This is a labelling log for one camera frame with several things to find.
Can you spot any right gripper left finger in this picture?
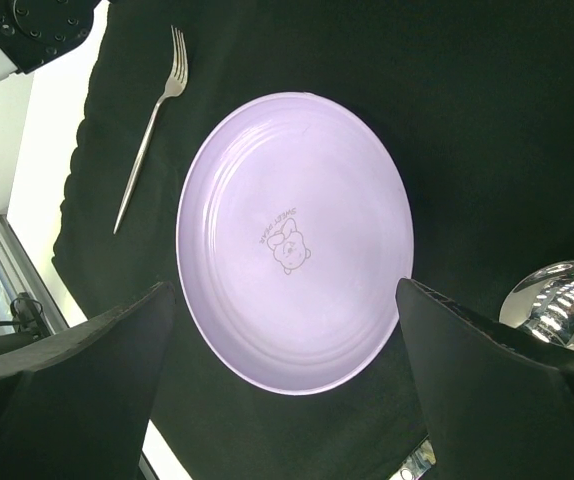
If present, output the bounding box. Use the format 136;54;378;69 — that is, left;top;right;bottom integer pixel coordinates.
0;283;176;479

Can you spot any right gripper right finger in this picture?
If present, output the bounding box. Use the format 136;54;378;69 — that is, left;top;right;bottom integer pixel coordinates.
396;279;574;479

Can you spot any metal spoon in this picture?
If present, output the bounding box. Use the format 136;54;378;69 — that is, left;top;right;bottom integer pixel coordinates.
499;260;574;351

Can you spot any purple plate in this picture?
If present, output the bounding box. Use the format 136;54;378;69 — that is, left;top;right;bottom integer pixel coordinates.
176;92;414;396

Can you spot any metal fork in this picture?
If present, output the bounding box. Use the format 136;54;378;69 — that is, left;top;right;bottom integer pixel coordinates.
112;26;189;235

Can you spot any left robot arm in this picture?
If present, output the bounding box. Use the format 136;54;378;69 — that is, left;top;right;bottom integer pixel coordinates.
0;0;100;81

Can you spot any aluminium rail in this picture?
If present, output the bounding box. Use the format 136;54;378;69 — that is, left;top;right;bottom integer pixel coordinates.
0;214;69;335

